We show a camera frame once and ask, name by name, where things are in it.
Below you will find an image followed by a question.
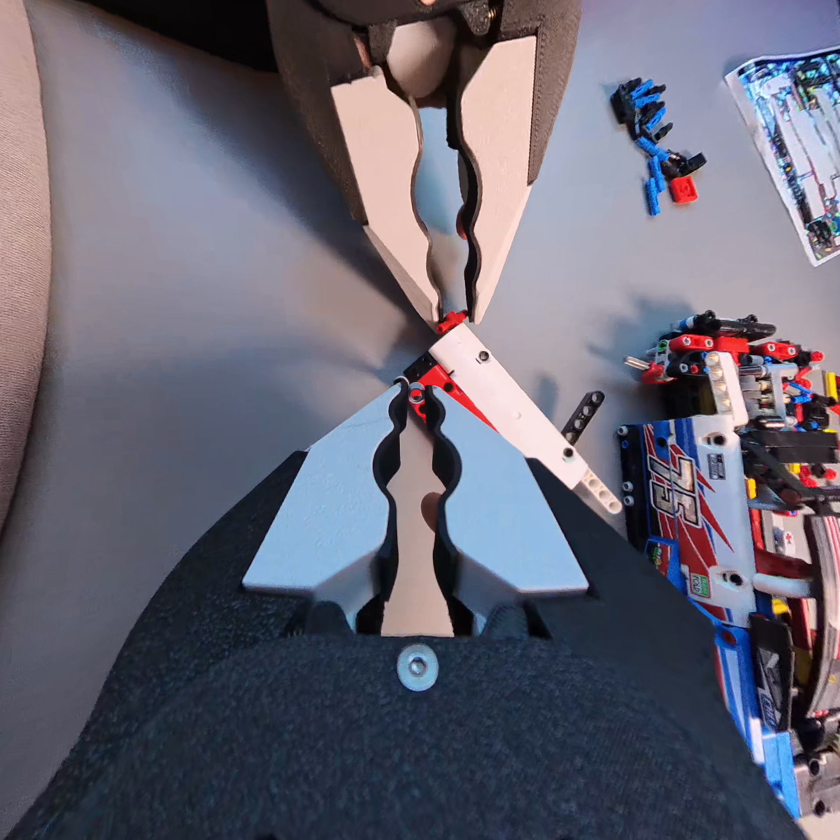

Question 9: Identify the person's beige clothed torso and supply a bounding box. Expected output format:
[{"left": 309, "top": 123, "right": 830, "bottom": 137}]
[{"left": 0, "top": 0, "right": 53, "bottom": 526}]

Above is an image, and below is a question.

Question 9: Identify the white and red lego assembly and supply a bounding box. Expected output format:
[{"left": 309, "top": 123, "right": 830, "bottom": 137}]
[{"left": 402, "top": 308, "right": 623, "bottom": 516}]

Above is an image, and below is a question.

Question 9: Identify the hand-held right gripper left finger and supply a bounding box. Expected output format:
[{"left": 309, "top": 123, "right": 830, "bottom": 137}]
[{"left": 241, "top": 382, "right": 411, "bottom": 634}]

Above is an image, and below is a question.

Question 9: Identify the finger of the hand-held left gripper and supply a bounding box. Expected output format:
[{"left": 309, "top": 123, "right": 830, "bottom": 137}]
[
  {"left": 449, "top": 34, "right": 539, "bottom": 327},
  {"left": 330, "top": 64, "right": 447, "bottom": 334}
]

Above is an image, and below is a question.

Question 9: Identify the blue white lego race car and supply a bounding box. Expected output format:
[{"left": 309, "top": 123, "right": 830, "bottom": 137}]
[{"left": 617, "top": 310, "right": 840, "bottom": 821}]

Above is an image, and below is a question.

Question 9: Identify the printed instruction booklet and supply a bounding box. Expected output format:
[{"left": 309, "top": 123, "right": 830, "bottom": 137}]
[{"left": 725, "top": 49, "right": 840, "bottom": 266}]

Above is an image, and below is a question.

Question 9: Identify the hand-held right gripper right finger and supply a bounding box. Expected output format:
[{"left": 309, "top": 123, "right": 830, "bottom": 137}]
[{"left": 423, "top": 386, "right": 589, "bottom": 634}]

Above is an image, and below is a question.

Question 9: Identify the pile of blue black pins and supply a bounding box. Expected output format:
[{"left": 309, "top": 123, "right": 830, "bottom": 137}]
[{"left": 609, "top": 77, "right": 708, "bottom": 217}]

